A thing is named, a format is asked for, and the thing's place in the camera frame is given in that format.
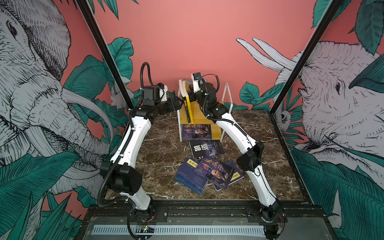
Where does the black book with gold title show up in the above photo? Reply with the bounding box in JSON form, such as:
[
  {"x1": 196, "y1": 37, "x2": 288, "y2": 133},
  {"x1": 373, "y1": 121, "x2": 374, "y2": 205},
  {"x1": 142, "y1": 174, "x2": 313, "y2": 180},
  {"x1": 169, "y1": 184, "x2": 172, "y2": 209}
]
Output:
[{"x1": 179, "y1": 80, "x2": 188, "y2": 102}]

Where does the purple portrait cover book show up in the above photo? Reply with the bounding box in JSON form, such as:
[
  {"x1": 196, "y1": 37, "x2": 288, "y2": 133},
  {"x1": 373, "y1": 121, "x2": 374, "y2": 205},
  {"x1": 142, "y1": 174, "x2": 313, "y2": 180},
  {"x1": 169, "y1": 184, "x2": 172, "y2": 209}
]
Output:
[{"x1": 194, "y1": 157, "x2": 235, "y2": 190}]

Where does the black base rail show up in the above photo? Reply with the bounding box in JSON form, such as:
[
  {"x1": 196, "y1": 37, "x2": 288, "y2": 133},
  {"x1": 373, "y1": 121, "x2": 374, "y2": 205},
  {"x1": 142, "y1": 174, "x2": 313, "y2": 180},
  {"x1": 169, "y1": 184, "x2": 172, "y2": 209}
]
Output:
[{"x1": 84, "y1": 200, "x2": 329, "y2": 225}]

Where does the blue book yellow label left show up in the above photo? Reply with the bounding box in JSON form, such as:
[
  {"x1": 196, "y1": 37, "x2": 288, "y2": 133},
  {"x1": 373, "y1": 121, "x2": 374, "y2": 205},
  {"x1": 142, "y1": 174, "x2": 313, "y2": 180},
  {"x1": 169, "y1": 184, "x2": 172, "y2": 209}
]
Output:
[{"x1": 174, "y1": 158, "x2": 208, "y2": 195}]

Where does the yellow cartoon cover book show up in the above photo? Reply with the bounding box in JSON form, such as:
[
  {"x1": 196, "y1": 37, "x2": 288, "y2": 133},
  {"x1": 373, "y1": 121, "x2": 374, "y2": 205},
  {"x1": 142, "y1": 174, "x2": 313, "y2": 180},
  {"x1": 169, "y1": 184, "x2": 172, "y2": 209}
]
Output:
[{"x1": 182, "y1": 80, "x2": 194, "y2": 124}]

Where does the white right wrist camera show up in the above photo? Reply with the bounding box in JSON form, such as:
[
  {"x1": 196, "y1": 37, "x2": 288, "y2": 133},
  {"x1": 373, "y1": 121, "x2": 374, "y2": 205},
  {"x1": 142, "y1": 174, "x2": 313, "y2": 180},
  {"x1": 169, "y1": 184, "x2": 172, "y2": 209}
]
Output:
[{"x1": 191, "y1": 72, "x2": 201, "y2": 93}]

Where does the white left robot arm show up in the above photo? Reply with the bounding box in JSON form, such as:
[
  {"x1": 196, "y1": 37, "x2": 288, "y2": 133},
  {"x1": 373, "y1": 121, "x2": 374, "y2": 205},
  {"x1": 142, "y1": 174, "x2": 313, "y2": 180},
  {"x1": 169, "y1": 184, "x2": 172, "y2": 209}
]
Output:
[{"x1": 97, "y1": 84, "x2": 183, "y2": 211}]

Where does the white wooden book rack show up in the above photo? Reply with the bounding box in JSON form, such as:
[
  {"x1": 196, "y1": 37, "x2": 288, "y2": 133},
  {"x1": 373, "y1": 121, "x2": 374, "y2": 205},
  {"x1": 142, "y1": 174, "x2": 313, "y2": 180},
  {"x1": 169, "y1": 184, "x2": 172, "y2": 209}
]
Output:
[{"x1": 177, "y1": 83, "x2": 234, "y2": 142}]

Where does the black corner frame post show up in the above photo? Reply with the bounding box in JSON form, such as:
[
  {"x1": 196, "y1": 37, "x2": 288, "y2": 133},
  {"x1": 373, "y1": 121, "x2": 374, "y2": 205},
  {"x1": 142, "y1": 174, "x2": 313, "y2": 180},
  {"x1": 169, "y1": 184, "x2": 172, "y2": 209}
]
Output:
[
  {"x1": 76, "y1": 0, "x2": 134, "y2": 110},
  {"x1": 270, "y1": 0, "x2": 343, "y2": 115}
]

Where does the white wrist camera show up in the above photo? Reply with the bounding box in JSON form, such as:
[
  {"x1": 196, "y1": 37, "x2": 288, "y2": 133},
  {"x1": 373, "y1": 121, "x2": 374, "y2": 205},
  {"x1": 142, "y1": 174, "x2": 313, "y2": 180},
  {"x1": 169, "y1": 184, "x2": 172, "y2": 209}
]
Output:
[
  {"x1": 191, "y1": 72, "x2": 201, "y2": 93},
  {"x1": 157, "y1": 83, "x2": 168, "y2": 102}
]

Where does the white slotted cable duct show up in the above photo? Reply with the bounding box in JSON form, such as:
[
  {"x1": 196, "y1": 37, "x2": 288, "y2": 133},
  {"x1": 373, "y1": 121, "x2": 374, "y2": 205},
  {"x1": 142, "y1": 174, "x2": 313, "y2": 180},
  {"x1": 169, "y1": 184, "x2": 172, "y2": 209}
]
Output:
[{"x1": 91, "y1": 225, "x2": 266, "y2": 237}]

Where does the blue book yellow label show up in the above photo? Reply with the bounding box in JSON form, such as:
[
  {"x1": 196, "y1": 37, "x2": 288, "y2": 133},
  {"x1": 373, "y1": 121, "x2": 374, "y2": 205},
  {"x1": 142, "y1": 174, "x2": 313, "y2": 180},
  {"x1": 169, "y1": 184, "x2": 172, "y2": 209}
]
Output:
[
  {"x1": 174, "y1": 158, "x2": 208, "y2": 195},
  {"x1": 210, "y1": 161, "x2": 244, "y2": 191}
]

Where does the black corner frame post left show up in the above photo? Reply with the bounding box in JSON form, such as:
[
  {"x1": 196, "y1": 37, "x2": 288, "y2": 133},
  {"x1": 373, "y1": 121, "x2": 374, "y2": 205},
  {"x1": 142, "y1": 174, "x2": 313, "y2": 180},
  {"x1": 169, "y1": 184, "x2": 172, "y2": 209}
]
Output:
[{"x1": 76, "y1": 0, "x2": 134, "y2": 110}]

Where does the black corner frame post right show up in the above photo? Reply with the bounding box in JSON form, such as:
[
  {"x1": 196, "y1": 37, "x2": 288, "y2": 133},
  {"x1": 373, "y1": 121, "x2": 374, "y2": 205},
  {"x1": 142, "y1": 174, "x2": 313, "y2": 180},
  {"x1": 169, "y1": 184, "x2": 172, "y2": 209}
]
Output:
[{"x1": 270, "y1": 0, "x2": 343, "y2": 115}]

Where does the blue book yellow label right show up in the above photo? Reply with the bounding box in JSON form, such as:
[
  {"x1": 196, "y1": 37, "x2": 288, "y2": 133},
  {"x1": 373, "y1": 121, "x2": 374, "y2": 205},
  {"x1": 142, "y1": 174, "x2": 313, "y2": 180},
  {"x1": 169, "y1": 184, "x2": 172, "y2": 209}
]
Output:
[{"x1": 210, "y1": 161, "x2": 244, "y2": 191}]

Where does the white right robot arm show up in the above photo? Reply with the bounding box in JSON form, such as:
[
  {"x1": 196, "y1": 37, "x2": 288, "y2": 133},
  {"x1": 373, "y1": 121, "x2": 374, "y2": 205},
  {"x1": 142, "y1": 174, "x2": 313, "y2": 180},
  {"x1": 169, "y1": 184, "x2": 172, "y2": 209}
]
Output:
[{"x1": 189, "y1": 79, "x2": 285, "y2": 223}]

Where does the dark wolf eye book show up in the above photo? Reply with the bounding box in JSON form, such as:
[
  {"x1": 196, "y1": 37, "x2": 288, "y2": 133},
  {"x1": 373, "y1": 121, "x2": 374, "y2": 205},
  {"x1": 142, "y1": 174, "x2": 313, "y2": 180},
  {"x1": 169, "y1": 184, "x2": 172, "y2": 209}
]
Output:
[{"x1": 190, "y1": 140, "x2": 225, "y2": 159}]

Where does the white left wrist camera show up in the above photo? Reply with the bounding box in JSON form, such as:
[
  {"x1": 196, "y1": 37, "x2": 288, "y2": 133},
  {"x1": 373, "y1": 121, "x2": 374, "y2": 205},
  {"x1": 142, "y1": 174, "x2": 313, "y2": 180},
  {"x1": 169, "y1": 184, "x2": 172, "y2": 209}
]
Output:
[{"x1": 157, "y1": 83, "x2": 168, "y2": 102}]

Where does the purple book on lower shelf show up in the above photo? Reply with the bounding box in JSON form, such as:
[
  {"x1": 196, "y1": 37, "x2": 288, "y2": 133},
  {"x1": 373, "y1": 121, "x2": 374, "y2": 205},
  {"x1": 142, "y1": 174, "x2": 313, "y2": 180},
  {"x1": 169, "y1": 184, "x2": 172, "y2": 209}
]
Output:
[{"x1": 182, "y1": 124, "x2": 212, "y2": 140}]

